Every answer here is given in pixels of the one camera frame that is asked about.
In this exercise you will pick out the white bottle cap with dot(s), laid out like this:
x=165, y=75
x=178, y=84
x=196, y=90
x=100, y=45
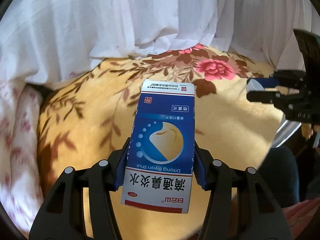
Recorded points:
x=254, y=85

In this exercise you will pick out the person's right hand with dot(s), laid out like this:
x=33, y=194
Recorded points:
x=308, y=130

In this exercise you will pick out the folded pink floral quilt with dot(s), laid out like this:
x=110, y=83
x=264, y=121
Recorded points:
x=21, y=194

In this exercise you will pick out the white sheer floral curtain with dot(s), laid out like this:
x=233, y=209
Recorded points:
x=52, y=41

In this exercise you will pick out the blue white medicine box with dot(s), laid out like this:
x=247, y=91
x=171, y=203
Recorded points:
x=159, y=168

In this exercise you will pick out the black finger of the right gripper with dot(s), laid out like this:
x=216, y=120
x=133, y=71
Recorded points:
x=269, y=97
x=272, y=81

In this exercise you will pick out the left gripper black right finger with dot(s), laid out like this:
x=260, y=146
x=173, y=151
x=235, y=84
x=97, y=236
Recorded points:
x=259, y=214

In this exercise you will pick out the yellow floral plush blanket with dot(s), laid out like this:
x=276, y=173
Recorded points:
x=117, y=147

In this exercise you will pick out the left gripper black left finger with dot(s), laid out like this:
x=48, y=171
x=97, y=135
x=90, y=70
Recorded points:
x=61, y=215

